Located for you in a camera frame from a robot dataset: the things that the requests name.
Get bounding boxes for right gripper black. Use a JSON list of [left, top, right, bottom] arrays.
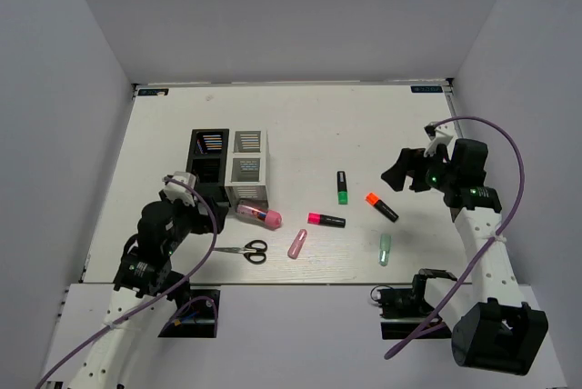
[[381, 145, 457, 192]]

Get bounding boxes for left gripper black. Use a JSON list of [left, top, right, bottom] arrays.
[[160, 187, 228, 254]]

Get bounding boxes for green black highlighter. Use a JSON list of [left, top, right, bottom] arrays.
[[336, 171, 348, 205]]

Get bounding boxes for black handled scissors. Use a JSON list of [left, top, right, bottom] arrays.
[[214, 240, 268, 264]]

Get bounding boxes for pink capped clear tube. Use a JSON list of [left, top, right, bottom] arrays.
[[235, 200, 282, 230]]

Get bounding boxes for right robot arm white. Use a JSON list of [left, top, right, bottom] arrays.
[[381, 139, 548, 375]]

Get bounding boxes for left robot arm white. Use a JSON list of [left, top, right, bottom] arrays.
[[67, 189, 228, 388]]

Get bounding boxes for orange black highlighter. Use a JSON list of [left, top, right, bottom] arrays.
[[366, 193, 399, 223]]

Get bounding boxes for black mesh organizer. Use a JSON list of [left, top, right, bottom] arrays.
[[186, 129, 230, 206]]

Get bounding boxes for white mesh organizer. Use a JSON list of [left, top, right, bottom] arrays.
[[224, 129, 269, 207]]

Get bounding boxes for green translucent small tube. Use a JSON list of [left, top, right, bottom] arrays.
[[378, 234, 392, 266]]

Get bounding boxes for right blue table label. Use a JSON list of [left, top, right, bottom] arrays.
[[410, 85, 443, 94]]

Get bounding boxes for blue table label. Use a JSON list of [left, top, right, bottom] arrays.
[[137, 88, 169, 96], [410, 85, 443, 94]]

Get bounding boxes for pink black highlighter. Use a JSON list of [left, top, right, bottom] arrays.
[[307, 213, 346, 228]]

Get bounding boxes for pink translucent small tube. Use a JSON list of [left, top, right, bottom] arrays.
[[287, 229, 307, 260]]

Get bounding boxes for left blue table label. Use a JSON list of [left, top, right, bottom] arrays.
[[137, 88, 169, 96]]

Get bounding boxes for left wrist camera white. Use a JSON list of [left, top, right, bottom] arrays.
[[162, 172, 197, 206]]

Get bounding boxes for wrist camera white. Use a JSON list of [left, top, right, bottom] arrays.
[[162, 172, 197, 206], [424, 122, 456, 157]]

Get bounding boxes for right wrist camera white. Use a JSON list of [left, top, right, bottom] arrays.
[[424, 122, 456, 157]]

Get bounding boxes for right aluminium table rail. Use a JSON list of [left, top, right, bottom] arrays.
[[446, 78, 457, 116]]

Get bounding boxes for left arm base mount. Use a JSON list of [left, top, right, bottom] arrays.
[[158, 287, 221, 339]]

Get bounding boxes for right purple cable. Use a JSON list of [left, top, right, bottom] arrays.
[[384, 116, 525, 360]]

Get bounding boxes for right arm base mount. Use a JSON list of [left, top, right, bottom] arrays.
[[369, 269, 457, 341]]

